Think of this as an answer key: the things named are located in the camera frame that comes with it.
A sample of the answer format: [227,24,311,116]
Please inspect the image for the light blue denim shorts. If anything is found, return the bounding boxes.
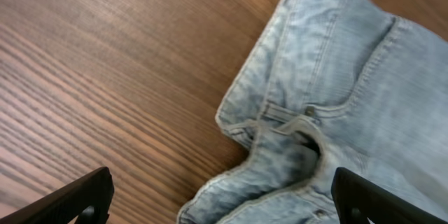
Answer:
[177,0,447,223]

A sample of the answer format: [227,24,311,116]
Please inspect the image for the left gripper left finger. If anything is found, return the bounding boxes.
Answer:
[1,167,114,224]

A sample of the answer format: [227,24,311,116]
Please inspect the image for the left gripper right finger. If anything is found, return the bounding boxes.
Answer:
[331,167,447,224]

